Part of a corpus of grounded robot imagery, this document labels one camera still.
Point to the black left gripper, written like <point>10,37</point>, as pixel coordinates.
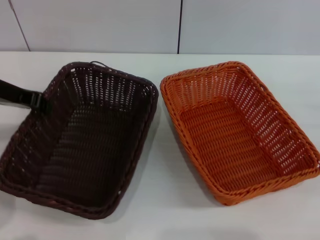
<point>15,96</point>

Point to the orange wicker basket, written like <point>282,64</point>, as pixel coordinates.
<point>225,140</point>

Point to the dark brown wicker basket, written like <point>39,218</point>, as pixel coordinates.
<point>87,150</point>

